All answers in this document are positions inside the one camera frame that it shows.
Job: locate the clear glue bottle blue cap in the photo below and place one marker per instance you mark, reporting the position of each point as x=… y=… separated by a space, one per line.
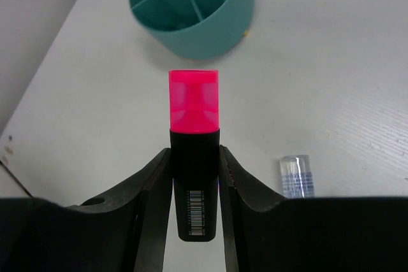
x=297 y=179

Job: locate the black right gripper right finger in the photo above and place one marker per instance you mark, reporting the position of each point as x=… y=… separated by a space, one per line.
x=252 y=232

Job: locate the teal round desk organizer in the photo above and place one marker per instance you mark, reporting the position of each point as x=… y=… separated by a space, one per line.
x=195 y=29

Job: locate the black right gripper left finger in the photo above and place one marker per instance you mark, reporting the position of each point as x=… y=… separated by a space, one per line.
x=134 y=217

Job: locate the black marker pink cap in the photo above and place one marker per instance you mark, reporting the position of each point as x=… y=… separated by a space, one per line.
x=194 y=140

